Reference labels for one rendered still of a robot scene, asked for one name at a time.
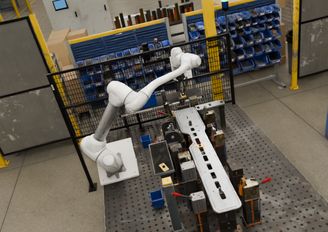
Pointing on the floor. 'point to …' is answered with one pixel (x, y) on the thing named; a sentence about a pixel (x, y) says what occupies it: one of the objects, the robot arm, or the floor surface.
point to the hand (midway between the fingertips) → (182, 91)
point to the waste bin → (289, 48)
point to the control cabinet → (77, 8)
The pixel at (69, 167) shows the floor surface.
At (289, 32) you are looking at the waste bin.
